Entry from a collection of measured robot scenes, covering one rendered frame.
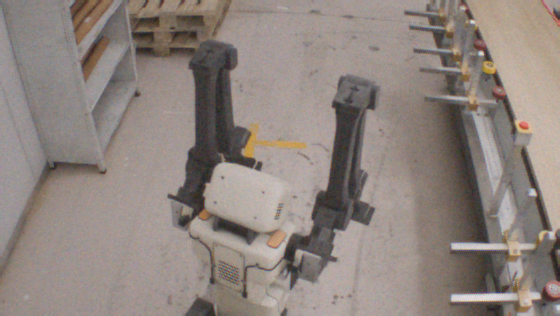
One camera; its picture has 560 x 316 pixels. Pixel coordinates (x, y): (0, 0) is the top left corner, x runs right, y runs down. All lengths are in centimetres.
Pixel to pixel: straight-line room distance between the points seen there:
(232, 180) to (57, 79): 198
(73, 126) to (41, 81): 38
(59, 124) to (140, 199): 72
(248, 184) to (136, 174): 217
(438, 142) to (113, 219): 223
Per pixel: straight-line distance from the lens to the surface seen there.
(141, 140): 387
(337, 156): 148
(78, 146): 360
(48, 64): 327
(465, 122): 296
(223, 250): 159
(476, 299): 199
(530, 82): 311
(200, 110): 162
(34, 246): 342
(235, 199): 152
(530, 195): 203
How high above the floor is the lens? 244
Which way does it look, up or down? 42 degrees down
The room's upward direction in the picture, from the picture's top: straight up
